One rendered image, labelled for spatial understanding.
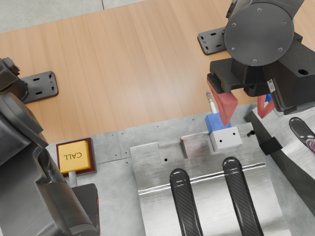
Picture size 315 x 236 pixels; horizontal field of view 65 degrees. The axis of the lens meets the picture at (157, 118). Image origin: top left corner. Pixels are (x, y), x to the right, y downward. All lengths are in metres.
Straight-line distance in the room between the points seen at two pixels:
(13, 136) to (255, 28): 0.22
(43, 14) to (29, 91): 1.33
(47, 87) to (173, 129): 0.33
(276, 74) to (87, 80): 0.50
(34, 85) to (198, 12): 0.50
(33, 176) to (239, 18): 0.22
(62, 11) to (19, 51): 1.21
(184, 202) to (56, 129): 0.35
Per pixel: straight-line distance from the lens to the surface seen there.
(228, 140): 0.50
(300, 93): 0.27
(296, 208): 0.66
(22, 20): 2.00
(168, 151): 0.52
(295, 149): 0.62
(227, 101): 0.34
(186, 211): 0.50
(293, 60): 0.28
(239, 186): 0.53
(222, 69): 0.35
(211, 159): 0.51
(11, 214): 0.23
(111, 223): 0.58
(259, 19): 0.23
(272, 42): 0.24
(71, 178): 0.46
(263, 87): 0.35
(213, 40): 0.73
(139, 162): 0.49
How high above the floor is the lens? 1.37
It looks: 71 degrees down
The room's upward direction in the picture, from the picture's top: 6 degrees clockwise
